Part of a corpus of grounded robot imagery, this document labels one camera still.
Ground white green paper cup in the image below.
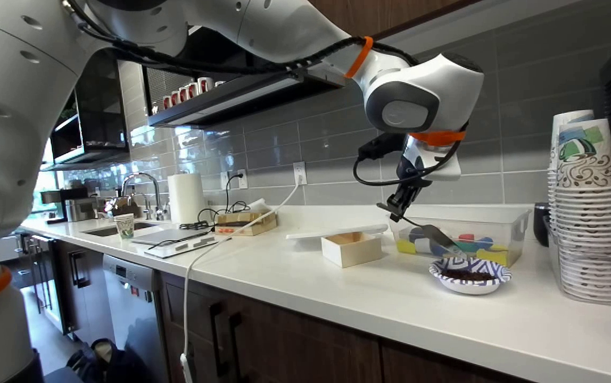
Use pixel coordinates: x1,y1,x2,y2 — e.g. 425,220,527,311
112,213,139,240

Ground brown wooden upper cabinet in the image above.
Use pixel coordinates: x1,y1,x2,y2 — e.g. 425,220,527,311
309,0,482,39

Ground white power cable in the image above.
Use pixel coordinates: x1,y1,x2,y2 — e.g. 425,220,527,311
177,179,304,383

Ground brown cabinet door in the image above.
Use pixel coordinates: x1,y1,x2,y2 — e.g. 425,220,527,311
157,271,224,383
218,286,385,383
378,339,535,383

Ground flat box orange labels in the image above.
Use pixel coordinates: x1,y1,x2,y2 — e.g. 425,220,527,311
210,211,283,240

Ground dark grey spoon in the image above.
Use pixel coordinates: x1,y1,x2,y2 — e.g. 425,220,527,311
400,211,459,251

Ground dark countertop appliance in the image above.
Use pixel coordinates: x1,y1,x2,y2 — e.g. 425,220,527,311
38,184,112,226

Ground chrome faucet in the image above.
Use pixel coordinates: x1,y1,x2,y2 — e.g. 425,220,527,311
121,170,170,223

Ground white wall outlet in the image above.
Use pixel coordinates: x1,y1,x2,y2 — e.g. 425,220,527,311
225,169,252,195
290,161,309,189

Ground patterned paper cup stack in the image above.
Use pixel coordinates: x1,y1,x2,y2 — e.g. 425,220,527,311
544,116,611,309
547,106,597,146

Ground white paper towel roll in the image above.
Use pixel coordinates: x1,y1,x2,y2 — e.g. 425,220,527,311
167,172,208,229

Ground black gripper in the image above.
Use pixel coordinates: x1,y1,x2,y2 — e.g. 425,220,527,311
376,152,440,226

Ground steel dishwasher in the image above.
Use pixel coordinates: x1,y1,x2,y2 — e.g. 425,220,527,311
101,254,170,383

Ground dark upper cabinet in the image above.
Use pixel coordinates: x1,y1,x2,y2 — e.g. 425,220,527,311
46,49,135,170

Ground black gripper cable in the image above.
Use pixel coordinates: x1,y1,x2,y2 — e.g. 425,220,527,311
62,0,473,191

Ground patterned paper bowl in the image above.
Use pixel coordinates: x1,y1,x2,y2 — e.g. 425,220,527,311
425,256,513,299

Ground black cabinet handle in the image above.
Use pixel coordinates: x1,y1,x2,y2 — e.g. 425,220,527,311
228,311,248,383
208,302,228,379

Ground blank white wall plate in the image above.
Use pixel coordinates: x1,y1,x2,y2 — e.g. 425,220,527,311
418,142,465,182

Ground steel sink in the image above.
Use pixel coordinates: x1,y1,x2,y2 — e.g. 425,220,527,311
81,218,159,238

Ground small wooden box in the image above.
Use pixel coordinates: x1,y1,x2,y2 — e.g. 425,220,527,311
319,231,388,271

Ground yellow toy item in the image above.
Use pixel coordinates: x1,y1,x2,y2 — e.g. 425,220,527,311
394,236,428,259

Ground dark wall shelf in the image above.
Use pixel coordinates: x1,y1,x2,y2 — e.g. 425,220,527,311
147,68,342,133

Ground brown cardboard box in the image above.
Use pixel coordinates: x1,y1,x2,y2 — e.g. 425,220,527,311
215,202,273,229

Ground clear plastic container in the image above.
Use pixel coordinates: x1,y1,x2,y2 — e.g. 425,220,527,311
388,202,535,271

